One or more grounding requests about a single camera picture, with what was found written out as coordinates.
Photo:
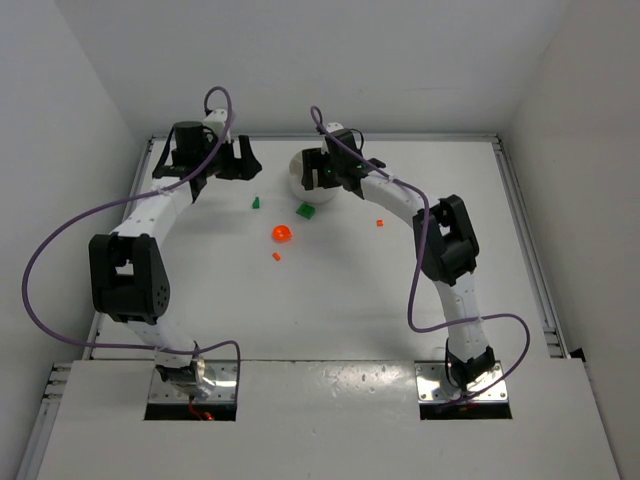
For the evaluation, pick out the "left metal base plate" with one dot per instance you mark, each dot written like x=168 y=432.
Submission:
x=215 y=382

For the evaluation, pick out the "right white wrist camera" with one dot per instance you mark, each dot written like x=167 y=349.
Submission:
x=332 y=128

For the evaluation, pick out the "aluminium frame rail back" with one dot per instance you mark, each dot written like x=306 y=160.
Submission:
x=435 y=137

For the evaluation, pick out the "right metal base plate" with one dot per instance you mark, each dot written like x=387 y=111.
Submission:
x=434 y=386

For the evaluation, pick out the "white round divided container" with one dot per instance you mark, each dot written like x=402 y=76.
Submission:
x=319 y=196

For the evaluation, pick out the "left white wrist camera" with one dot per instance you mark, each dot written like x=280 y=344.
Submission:
x=217 y=119

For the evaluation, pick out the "metal base plate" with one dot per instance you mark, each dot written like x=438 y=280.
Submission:
x=434 y=386
x=215 y=382

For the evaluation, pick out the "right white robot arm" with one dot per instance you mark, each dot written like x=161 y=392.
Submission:
x=445 y=242

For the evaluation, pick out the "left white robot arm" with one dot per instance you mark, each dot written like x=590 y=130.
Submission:
x=128 y=277

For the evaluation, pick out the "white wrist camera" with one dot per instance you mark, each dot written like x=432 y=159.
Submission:
x=332 y=128
x=217 y=119

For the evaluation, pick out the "green flat lego plate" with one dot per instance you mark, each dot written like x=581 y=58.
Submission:
x=306 y=211

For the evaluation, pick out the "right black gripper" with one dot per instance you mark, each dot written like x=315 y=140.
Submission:
x=310 y=170

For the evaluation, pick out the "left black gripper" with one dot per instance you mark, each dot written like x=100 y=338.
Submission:
x=235 y=159

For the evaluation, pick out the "orange round lego piece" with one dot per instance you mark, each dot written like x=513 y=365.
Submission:
x=282 y=234

